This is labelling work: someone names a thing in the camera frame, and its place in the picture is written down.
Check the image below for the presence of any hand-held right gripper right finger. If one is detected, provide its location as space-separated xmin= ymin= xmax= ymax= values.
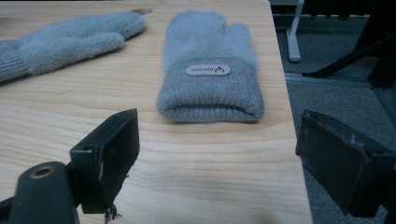
xmin=295 ymin=109 xmax=396 ymax=218

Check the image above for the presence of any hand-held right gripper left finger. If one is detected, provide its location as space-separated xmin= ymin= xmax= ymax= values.
xmin=68 ymin=108 xmax=141 ymax=215

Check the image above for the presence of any grey fuzzy glove with label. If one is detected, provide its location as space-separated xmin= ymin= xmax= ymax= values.
xmin=156 ymin=9 xmax=265 ymax=123

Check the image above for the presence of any black stand leg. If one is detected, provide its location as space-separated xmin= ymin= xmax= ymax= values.
xmin=302 ymin=0 xmax=396 ymax=90

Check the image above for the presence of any white metal stand leg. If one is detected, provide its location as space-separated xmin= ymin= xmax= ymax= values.
xmin=286 ymin=0 xmax=305 ymax=63

